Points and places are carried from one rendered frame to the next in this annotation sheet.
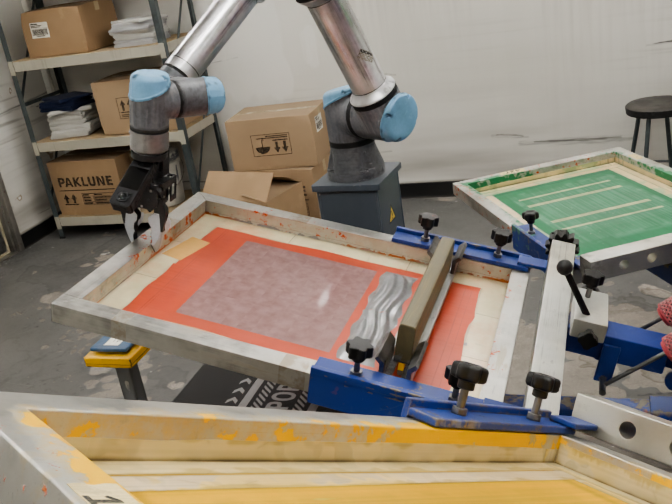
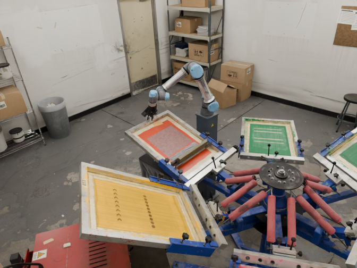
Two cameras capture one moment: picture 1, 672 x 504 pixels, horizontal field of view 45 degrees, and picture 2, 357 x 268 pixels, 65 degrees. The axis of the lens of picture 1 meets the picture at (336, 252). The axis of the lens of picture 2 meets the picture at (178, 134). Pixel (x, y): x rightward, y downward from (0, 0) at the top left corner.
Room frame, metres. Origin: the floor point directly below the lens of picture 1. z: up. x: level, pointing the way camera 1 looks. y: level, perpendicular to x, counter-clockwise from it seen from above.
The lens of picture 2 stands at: (-0.58, -0.88, 2.59)
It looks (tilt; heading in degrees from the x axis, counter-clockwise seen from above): 31 degrees down; 24
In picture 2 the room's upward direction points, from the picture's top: 3 degrees counter-clockwise
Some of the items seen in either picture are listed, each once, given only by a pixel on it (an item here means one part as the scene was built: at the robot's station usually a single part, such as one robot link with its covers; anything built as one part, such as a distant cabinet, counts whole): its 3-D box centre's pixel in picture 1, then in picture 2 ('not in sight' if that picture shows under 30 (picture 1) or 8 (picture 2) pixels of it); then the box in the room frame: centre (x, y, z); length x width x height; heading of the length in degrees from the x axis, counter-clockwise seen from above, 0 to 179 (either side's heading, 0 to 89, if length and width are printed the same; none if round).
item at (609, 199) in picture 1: (627, 190); (270, 137); (1.98, -0.78, 1.05); 1.08 x 0.61 x 0.23; 9
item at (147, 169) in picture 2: not in sight; (158, 183); (1.28, 0.19, 0.74); 0.46 x 0.04 x 0.42; 69
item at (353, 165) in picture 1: (354, 155); (206, 109); (2.04, -0.09, 1.25); 0.15 x 0.15 x 0.10
